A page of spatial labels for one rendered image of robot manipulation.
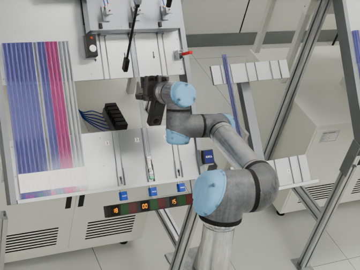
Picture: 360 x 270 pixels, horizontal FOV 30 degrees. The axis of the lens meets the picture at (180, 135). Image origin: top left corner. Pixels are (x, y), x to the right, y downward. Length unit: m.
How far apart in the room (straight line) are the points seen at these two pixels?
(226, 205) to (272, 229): 1.69
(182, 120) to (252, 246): 1.35
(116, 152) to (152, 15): 0.50
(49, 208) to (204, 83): 1.88
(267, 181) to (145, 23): 0.85
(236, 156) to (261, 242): 1.43
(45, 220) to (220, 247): 1.12
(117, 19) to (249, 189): 0.87
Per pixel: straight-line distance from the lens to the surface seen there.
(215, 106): 4.11
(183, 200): 2.40
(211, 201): 1.70
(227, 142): 1.98
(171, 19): 2.41
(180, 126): 2.05
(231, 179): 1.73
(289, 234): 3.42
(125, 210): 2.31
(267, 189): 1.76
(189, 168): 2.41
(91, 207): 2.79
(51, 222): 2.78
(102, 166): 2.28
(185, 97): 2.03
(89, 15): 2.30
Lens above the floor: 2.25
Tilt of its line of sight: 36 degrees down
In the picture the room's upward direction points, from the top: 15 degrees clockwise
